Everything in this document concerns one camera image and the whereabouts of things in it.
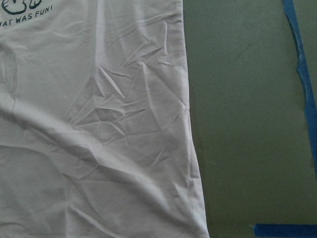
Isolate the pink printed t-shirt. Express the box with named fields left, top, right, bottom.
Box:
left=0, top=0, right=209, bottom=238

